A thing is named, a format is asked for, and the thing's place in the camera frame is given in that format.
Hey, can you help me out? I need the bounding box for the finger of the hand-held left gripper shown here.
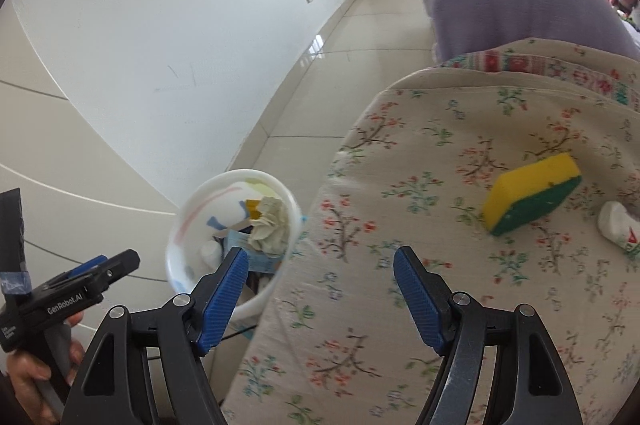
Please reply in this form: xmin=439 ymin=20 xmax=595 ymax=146
xmin=65 ymin=254 xmax=109 ymax=282
xmin=75 ymin=249 xmax=141 ymax=292

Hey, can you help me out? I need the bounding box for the crumpled white tissue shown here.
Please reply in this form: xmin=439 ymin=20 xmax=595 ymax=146
xmin=247 ymin=196 xmax=291 ymax=252

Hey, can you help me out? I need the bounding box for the white printed trash bin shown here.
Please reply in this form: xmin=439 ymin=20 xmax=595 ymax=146
xmin=165 ymin=168 xmax=303 ymax=321

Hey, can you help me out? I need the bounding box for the floral bed sheet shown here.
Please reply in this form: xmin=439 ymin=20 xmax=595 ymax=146
xmin=220 ymin=38 xmax=640 ymax=425

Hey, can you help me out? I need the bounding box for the blue snack box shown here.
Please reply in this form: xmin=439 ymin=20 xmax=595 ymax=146
xmin=222 ymin=227 xmax=288 ymax=276

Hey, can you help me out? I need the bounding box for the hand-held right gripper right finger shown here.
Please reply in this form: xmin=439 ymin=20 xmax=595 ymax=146
xmin=393 ymin=246 xmax=583 ymax=425

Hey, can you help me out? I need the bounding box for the white bottle red label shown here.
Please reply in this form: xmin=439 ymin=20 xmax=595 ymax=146
xmin=597 ymin=200 xmax=640 ymax=263

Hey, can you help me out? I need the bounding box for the person's left hand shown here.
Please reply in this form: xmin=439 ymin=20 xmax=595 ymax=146
xmin=7 ymin=311 xmax=86 ymax=421

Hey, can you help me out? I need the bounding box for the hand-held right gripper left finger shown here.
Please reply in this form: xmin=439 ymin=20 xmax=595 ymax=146
xmin=60 ymin=247 xmax=251 ymax=425

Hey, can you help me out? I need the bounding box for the yellow green sponge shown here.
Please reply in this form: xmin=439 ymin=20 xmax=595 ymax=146
xmin=482 ymin=152 xmax=583 ymax=237

